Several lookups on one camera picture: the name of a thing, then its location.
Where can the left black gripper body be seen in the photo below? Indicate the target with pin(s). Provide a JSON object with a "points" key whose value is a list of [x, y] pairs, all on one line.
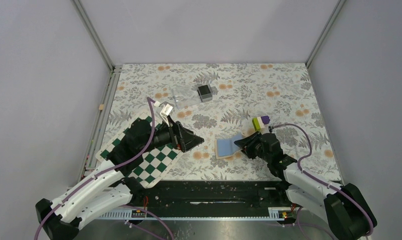
{"points": [[166, 135]]}

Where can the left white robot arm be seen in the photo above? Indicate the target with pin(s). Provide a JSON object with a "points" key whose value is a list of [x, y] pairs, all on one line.
{"points": [[136, 159]]}

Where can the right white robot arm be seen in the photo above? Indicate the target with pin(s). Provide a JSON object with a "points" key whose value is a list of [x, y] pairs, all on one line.
{"points": [[342, 207]]}

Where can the green purple toy brick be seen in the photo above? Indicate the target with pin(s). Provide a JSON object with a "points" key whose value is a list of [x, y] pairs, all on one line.
{"points": [[260, 122]]}

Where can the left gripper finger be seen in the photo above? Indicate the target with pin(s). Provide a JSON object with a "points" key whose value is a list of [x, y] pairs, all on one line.
{"points": [[189, 145], [187, 137]]}

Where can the tan card holder wallet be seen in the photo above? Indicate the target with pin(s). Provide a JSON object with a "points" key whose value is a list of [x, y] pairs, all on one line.
{"points": [[226, 147]]}

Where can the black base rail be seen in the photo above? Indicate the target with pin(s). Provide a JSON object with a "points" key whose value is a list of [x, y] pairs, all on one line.
{"points": [[201, 200]]}

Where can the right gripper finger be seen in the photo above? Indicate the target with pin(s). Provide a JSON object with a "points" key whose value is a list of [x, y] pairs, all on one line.
{"points": [[249, 141], [249, 152]]}

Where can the black credit card stack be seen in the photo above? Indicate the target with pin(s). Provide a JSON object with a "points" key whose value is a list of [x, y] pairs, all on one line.
{"points": [[204, 92]]}

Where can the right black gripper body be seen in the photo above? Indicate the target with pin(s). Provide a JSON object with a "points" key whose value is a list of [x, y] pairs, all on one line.
{"points": [[259, 152]]}

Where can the clear acrylic card box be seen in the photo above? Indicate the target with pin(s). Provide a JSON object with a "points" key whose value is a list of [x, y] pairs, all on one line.
{"points": [[187, 95]]}

